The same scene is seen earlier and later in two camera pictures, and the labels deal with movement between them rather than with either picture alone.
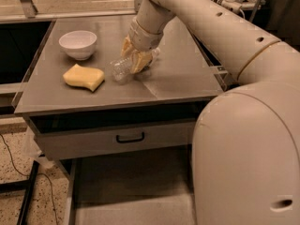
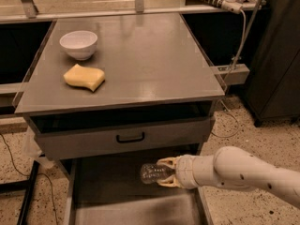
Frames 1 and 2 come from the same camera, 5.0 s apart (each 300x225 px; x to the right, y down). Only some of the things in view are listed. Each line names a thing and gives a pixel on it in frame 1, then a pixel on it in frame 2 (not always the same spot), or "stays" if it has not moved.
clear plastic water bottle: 120,69 -> 150,172
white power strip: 231,3 stays
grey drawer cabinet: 75,111 stays
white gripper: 142,38 -> 185,171
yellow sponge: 84,77 stays
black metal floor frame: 22,185 stays
